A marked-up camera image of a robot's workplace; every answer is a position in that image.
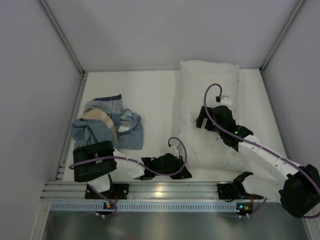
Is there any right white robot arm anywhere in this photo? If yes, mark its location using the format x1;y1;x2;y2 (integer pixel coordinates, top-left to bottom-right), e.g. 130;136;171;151
195;105;320;218

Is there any left aluminium frame post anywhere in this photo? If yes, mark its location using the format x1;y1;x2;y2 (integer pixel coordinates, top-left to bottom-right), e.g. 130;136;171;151
37;0;88;181

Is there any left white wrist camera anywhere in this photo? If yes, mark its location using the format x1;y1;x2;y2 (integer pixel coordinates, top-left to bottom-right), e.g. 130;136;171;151
168;143;184;158

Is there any blue striped pillowcase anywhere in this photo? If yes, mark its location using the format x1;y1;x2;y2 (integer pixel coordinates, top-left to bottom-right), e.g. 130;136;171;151
71;94;144;150

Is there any right aluminium frame post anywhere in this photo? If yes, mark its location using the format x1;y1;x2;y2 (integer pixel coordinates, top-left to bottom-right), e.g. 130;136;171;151
259;0;307;158

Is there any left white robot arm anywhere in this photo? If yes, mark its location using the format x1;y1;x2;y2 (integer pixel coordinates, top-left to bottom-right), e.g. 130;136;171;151
68;137;192;193

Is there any slotted grey cable duct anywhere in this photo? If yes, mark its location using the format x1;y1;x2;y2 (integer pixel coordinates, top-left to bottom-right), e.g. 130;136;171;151
50;200;252;213

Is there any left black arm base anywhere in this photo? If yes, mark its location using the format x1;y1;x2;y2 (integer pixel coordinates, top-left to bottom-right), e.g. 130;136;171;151
84;183;130;200

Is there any white pillow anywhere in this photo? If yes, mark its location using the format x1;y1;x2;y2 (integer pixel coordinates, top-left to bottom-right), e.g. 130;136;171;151
170;59;247;172

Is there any aluminium frame post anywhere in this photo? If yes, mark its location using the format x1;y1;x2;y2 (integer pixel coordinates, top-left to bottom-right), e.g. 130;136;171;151
259;0;307;158
37;0;88;181

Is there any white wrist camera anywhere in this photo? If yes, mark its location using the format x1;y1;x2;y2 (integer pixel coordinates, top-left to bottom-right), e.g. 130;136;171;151
168;143;184;158
215;95;232;106

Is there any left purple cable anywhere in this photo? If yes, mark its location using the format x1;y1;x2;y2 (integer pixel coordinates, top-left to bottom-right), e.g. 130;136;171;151
67;136;190;212

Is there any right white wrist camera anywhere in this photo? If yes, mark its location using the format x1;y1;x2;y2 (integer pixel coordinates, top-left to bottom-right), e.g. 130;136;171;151
215;95;232;106

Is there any aluminium mounting rail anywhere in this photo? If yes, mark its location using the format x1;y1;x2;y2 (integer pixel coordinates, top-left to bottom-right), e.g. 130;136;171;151
40;181;220;201

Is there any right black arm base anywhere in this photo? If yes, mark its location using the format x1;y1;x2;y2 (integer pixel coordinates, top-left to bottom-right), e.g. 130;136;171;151
217;182;264;202

